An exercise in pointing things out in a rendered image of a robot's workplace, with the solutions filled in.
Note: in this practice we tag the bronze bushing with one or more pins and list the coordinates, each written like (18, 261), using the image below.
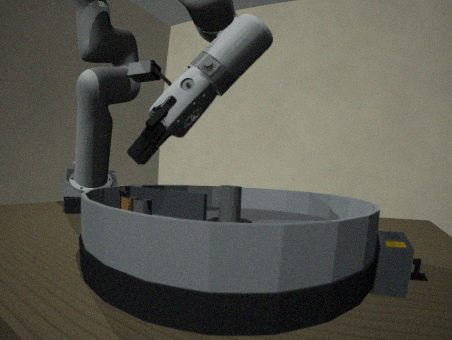
(127, 203)

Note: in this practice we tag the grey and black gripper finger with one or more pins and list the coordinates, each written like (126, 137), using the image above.
(144, 144)
(159, 143)

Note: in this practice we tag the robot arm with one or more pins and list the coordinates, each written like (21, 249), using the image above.
(229, 54)

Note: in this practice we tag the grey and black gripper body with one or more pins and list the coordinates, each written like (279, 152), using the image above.
(190, 104)

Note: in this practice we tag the grey metal ring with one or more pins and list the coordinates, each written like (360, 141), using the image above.
(229, 213)
(230, 195)
(142, 205)

